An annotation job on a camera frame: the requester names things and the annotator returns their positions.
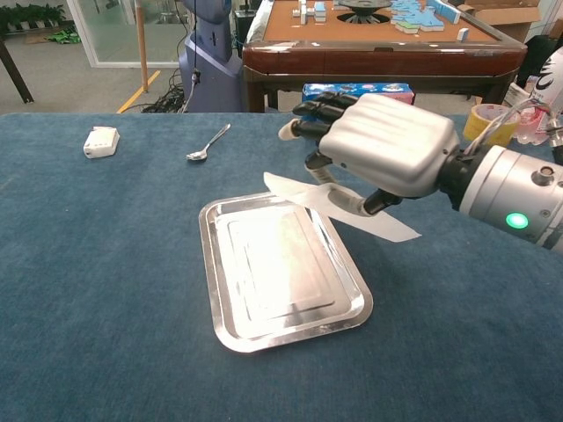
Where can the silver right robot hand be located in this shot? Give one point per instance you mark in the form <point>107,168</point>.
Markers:
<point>387,140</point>

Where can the white paper pad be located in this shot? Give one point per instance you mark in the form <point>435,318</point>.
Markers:
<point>387,226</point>

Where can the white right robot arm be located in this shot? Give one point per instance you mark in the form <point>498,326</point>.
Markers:
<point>506,184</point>

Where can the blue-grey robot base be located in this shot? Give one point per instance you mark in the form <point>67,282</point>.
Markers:
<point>211,66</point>

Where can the blue Oreo cookie box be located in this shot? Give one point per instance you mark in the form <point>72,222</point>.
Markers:
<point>382,88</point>

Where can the brown mahjong table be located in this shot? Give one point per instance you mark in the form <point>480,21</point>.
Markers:
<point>374,57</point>

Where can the yellow tape roll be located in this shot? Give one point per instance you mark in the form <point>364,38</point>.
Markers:
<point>479,127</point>

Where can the pile of blue mahjong tiles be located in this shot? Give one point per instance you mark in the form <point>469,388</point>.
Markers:
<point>415,17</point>

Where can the single blue white mahjong tile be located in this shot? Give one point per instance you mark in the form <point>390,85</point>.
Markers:
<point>463,33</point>

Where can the black mahjong table centre console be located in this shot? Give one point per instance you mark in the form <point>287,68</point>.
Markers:
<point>364,9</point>

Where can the cardboard box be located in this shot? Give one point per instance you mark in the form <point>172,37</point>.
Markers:
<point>506,17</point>

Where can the white pink plastic bottle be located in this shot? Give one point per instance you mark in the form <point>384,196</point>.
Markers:
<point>547,79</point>

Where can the silver metal tray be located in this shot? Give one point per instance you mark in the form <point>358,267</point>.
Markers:
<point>272,272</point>

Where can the metal spoon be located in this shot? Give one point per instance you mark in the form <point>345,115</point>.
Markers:
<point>196,155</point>

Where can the wooden pole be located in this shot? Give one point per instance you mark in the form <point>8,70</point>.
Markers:
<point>141,44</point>

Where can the small white box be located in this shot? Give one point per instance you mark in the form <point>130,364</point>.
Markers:
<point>101,144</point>

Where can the blue table cloth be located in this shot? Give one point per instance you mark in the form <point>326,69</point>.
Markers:
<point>88,264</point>

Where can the dark table leg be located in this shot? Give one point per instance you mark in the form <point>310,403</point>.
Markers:
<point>17,79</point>

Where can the green potted plants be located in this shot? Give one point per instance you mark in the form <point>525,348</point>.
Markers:
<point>31,15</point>

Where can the glass partition frame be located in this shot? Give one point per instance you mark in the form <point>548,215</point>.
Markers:
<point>114,44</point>

